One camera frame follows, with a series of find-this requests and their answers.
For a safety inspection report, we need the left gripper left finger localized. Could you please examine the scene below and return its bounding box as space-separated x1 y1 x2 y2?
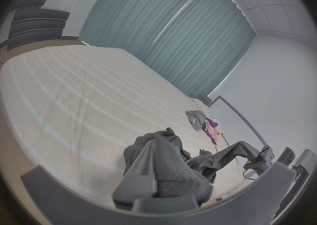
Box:
112 140 159 207

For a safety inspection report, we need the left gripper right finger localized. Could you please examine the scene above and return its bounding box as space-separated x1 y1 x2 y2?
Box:
243 160 260 170

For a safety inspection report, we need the black T-shirt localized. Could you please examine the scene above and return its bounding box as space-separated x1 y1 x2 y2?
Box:
123 127 259 203

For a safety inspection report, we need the pile of clothes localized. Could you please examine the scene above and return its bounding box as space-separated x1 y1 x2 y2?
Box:
202 117 224 152

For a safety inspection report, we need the bed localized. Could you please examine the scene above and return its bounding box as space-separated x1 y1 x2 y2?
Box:
0 44 274 207

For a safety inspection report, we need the white printed pillow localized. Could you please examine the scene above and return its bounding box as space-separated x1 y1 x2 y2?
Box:
191 98 224 134

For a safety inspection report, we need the grey garment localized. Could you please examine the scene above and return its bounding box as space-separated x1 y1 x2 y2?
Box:
185 109 206 131

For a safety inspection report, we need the blue-green curtain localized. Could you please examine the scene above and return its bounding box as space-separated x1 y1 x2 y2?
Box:
78 0 210 61
141 0 257 97

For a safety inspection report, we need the black chest of drawers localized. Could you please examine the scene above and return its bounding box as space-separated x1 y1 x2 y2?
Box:
7 7 71 51

